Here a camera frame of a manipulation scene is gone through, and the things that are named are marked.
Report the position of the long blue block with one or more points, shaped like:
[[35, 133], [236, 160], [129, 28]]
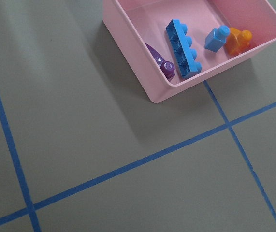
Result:
[[185, 56]]

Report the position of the pink plastic box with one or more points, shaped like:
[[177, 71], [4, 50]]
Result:
[[137, 24]]

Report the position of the small blue block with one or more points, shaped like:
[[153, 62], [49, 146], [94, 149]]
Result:
[[217, 38]]

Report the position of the orange block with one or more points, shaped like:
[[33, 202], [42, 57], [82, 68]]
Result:
[[238, 41]]

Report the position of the purple block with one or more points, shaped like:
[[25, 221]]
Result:
[[167, 67]]

